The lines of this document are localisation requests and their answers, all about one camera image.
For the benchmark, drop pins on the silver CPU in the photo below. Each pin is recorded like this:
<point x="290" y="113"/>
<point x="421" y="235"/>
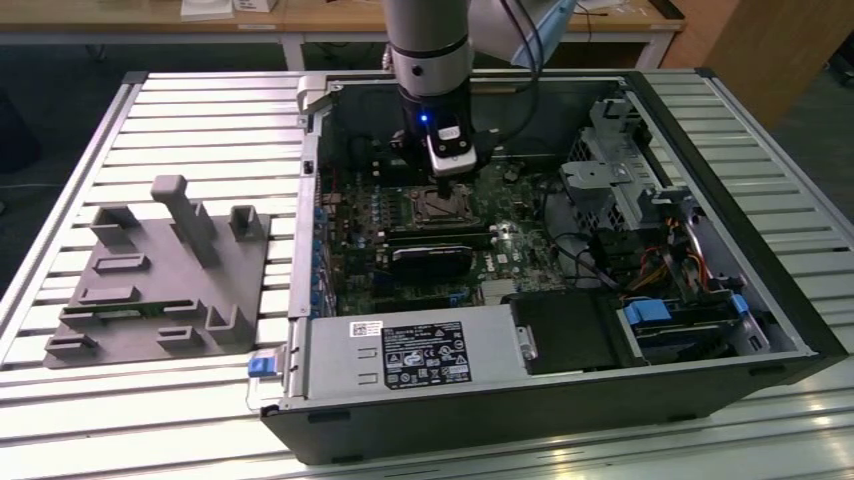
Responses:
<point x="456" y="207"/>

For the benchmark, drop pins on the black RAM stick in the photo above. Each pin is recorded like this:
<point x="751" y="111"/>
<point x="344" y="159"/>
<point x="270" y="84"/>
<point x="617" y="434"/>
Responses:
<point x="441" y="231"/>

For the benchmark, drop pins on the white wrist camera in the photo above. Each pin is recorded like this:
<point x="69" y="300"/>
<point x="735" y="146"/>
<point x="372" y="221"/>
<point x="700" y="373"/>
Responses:
<point x="450" y="155"/>

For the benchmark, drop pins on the green motherboard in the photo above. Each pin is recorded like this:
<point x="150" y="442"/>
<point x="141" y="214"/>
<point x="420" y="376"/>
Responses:
<point x="528" y="250"/>

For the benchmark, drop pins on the black PC case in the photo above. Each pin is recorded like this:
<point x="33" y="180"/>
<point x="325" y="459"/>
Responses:
<point x="468" y="430"/>

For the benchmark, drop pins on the wooden cabinet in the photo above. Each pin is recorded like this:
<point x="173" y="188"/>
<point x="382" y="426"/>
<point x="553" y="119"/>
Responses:
<point x="768" y="50"/>

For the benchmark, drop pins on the hard disk in blue carrier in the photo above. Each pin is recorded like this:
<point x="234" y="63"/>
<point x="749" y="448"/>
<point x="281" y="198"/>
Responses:
<point x="648" y="312"/>

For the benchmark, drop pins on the blue plastic clip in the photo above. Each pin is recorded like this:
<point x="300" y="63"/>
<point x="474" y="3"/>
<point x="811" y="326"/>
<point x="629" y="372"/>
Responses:
<point x="739" y="306"/>

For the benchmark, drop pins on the blue case latch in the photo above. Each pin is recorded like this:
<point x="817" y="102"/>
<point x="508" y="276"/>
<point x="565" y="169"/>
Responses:
<point x="262" y="365"/>

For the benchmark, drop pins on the grey parts rack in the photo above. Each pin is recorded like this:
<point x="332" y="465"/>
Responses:
<point x="167" y="280"/>

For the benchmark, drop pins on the black plastic drive shroud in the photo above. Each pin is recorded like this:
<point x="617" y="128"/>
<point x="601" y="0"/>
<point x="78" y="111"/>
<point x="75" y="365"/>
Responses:
<point x="568" y="330"/>

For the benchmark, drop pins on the silver power supply with label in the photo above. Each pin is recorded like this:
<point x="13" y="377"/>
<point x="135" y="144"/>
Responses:
<point x="348" y="360"/>

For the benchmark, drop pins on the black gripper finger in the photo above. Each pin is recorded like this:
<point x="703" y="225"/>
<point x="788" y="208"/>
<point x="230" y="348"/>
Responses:
<point x="446" y="187"/>

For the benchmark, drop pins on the black graphics card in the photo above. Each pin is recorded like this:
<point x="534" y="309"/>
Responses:
<point x="430" y="262"/>

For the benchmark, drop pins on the silver chipset heat sink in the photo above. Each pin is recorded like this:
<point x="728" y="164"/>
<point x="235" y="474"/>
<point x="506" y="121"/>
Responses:
<point x="500" y="291"/>

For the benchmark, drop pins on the white box black print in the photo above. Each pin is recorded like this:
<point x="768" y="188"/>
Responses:
<point x="257" y="6"/>

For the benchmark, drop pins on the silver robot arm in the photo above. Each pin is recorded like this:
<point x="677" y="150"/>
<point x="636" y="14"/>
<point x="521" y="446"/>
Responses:
<point x="430" y="30"/>

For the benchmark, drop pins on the green RAM stick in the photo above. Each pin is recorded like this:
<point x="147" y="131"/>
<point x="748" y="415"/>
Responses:
<point x="127" y="311"/>

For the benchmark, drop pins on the coin cell battery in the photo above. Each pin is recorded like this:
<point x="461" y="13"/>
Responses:
<point x="510" y="173"/>

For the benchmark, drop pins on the wooden desk white frame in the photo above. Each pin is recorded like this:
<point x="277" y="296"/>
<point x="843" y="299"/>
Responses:
<point x="134" y="25"/>

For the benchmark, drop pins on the perforated metal disk bay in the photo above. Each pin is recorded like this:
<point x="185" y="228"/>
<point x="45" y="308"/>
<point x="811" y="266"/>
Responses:
<point x="594" y="175"/>

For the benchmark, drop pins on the CPU socket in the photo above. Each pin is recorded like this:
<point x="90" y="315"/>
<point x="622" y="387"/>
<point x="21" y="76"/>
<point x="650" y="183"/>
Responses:
<point x="421" y="218"/>

